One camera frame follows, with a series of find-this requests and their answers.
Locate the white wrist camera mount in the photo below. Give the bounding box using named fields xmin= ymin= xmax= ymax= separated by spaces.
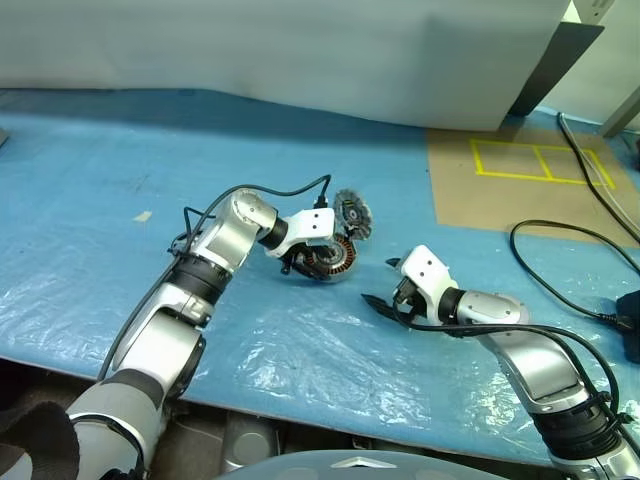
xmin=397 ymin=244 xmax=459 ymax=321
xmin=264 ymin=207 xmax=336 ymax=259

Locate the white plastic box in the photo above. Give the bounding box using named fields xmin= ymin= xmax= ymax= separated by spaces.
xmin=569 ymin=0 xmax=624 ymax=26

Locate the white backdrop board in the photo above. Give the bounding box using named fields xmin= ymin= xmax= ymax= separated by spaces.
xmin=0 ymin=0 xmax=574 ymax=132

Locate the brown cardboard sheet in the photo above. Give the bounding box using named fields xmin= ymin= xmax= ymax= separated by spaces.
xmin=424 ymin=124 xmax=640 ymax=249

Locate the round copper-wound motor housing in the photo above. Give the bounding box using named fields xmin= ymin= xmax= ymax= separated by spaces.
xmin=304 ymin=237 xmax=359 ymax=284

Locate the grey round base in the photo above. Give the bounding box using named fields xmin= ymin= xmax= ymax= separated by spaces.
xmin=219 ymin=414 xmax=281 ymax=471

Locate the black looped power cable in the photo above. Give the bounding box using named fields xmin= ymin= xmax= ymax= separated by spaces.
xmin=508 ymin=219 xmax=640 ymax=321

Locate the black straight cable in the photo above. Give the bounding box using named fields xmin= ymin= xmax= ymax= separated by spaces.
xmin=557 ymin=112 xmax=640 ymax=241

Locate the yellow tape rectangle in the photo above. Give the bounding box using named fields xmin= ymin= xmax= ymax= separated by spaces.
xmin=468 ymin=138 xmax=617 ymax=190

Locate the black power adapter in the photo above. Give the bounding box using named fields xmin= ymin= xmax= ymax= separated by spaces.
xmin=615 ymin=292 xmax=640 ymax=364

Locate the aluminium profile post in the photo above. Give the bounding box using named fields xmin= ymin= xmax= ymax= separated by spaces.
xmin=602 ymin=94 xmax=640 ymax=139

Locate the blue plastic table sheet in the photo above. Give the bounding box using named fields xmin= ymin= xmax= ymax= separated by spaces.
xmin=0 ymin=88 xmax=640 ymax=469

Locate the grey spoked rotor disc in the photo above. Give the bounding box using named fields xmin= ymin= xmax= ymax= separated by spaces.
xmin=332 ymin=188 xmax=374 ymax=241

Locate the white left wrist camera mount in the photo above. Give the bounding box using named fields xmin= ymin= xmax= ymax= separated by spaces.
xmin=264 ymin=207 xmax=336 ymax=259

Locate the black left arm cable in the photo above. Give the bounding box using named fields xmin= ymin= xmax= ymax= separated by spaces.
xmin=97 ymin=174 xmax=334 ymax=381

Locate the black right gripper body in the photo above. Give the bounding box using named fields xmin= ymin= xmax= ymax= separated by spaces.
xmin=393 ymin=277 xmax=429 ymax=319

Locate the grey cable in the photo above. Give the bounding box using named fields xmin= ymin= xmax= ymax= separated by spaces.
xmin=559 ymin=112 xmax=640 ymax=234

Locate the dark grey board stand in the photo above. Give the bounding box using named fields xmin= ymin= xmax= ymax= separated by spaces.
xmin=509 ymin=20 xmax=605 ymax=119

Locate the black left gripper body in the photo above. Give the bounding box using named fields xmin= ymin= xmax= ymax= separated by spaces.
xmin=279 ymin=241 xmax=332 ymax=277

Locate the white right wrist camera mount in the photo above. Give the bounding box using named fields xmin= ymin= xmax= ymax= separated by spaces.
xmin=397 ymin=244 xmax=459 ymax=321

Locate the grey robot torso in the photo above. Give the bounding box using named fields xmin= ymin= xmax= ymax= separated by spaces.
xmin=214 ymin=448 xmax=501 ymax=480

